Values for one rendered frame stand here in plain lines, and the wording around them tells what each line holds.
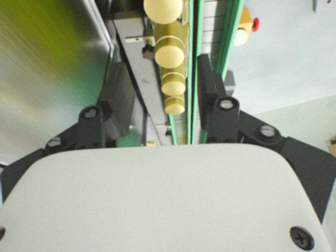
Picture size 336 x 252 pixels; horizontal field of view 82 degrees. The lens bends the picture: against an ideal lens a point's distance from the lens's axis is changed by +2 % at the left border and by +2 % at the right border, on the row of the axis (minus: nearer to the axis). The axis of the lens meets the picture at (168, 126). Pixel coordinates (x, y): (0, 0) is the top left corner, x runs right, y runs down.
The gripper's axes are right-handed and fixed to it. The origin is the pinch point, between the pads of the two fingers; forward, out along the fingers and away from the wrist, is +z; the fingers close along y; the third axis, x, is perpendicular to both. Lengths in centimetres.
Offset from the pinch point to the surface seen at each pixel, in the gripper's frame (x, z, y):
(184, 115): -59, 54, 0
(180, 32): -1.7, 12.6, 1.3
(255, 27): -19, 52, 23
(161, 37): -1.5, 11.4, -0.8
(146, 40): -11.0, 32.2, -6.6
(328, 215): -563, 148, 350
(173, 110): -14.5, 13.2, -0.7
